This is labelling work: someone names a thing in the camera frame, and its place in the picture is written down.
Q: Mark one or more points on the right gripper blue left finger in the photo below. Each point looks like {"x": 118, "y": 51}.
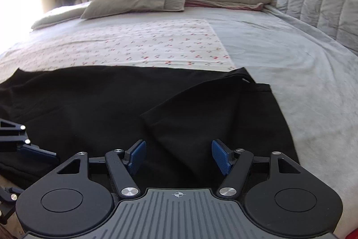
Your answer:
{"x": 134, "y": 157}

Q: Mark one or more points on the cherry print bed cloth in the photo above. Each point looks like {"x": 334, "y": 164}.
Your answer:
{"x": 172, "y": 43}

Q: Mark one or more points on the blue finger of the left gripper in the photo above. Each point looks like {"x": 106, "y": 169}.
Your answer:
{"x": 34, "y": 152}

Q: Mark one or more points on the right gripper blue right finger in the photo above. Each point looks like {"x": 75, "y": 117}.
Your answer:
{"x": 223, "y": 156}

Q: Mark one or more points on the black pants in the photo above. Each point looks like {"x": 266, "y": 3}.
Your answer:
{"x": 177, "y": 112}

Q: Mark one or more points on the grey bed sheet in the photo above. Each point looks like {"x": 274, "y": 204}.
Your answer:
{"x": 313, "y": 77}

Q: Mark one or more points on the flat grey pillow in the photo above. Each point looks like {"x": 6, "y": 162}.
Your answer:
{"x": 59, "y": 15}

